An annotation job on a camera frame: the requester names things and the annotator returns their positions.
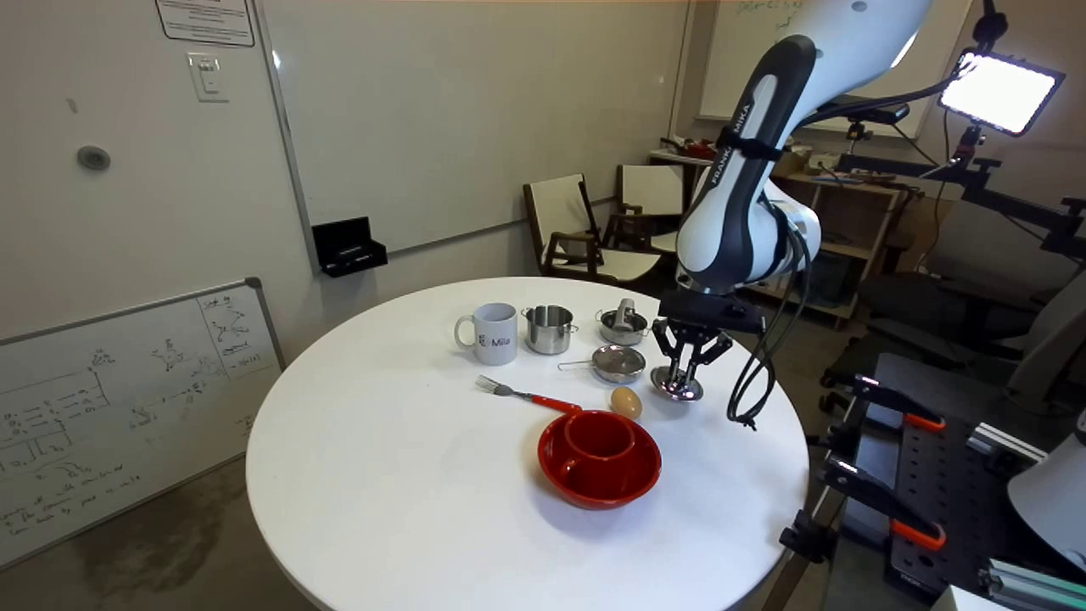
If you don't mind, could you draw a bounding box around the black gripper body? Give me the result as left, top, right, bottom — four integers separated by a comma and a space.
654, 290, 761, 354

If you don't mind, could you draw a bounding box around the steel lid with knob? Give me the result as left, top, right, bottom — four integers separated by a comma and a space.
649, 368, 703, 403

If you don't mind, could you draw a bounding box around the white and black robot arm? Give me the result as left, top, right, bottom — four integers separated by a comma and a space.
654, 0, 933, 386

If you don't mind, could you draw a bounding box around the small steel pot with bottle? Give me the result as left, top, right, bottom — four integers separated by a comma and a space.
600, 298, 649, 346

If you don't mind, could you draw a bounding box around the small steel lidded pot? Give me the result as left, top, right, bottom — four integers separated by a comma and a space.
560, 344, 645, 385

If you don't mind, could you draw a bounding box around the beige egg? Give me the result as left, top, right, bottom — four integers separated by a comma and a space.
610, 386, 641, 419

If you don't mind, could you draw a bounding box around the steel cup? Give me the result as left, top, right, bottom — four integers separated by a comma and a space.
525, 307, 574, 355

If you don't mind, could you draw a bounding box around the red cup in bowl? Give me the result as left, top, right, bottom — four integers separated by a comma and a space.
563, 412, 634, 462

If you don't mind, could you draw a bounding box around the white folding chair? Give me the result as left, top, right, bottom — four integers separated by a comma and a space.
523, 173, 659, 284

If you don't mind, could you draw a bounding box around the wooden shelf unit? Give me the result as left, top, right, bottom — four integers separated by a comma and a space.
780, 177, 903, 324

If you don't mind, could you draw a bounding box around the white mug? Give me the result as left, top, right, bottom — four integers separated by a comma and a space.
454, 302, 521, 368

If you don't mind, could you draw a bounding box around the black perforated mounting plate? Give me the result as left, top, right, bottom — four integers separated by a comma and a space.
842, 351, 1086, 598

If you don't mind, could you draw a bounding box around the bright studio light panel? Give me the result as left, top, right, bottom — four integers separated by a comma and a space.
937, 52, 1063, 136

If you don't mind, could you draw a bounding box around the right orange-handled black clamp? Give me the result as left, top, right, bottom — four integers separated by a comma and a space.
828, 371, 951, 444

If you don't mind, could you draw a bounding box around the orange-handled black clamp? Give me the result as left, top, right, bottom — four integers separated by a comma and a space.
780, 456, 948, 565
828, 371, 951, 444

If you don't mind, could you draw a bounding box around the red-handled fork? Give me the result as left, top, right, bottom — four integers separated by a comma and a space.
474, 377, 580, 415

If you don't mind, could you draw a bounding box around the left orange-handled black clamp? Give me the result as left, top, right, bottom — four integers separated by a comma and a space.
780, 456, 948, 565

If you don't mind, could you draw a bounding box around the wall light switch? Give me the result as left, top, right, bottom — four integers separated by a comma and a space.
188, 52, 228, 102

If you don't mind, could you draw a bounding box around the whiteboard leaning on wall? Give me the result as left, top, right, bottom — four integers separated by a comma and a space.
0, 279, 283, 565

